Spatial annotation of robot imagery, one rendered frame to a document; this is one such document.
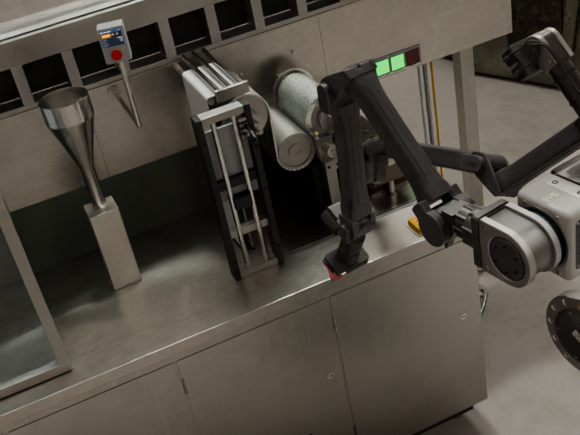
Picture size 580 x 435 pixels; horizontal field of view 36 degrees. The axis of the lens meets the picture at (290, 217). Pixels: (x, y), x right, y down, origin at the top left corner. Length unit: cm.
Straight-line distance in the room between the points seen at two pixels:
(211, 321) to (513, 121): 303
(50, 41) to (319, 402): 138
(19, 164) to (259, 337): 90
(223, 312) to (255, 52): 87
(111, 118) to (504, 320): 184
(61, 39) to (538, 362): 211
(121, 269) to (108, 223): 17
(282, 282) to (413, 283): 44
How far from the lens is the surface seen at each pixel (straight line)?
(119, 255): 276
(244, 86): 256
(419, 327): 294
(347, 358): 286
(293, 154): 273
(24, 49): 275
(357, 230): 215
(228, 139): 251
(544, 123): 519
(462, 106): 363
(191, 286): 273
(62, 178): 290
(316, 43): 302
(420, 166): 184
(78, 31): 276
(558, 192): 174
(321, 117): 269
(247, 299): 262
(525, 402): 346
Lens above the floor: 246
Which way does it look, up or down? 32 degrees down
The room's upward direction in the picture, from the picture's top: 12 degrees counter-clockwise
